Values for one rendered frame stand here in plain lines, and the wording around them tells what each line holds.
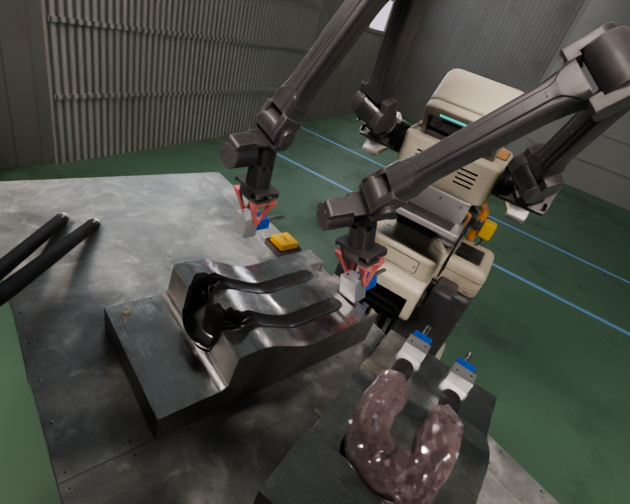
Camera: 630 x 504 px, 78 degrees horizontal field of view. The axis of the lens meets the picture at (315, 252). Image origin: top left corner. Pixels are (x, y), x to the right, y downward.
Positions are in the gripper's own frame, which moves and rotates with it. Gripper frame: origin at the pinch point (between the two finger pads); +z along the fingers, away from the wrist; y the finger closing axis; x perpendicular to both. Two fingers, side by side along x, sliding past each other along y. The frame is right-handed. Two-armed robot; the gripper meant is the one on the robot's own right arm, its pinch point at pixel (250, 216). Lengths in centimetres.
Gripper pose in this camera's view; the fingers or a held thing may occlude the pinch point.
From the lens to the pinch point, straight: 98.2
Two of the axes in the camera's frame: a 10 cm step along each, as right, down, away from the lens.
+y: 6.0, 5.8, -5.5
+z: -2.6, 8.0, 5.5
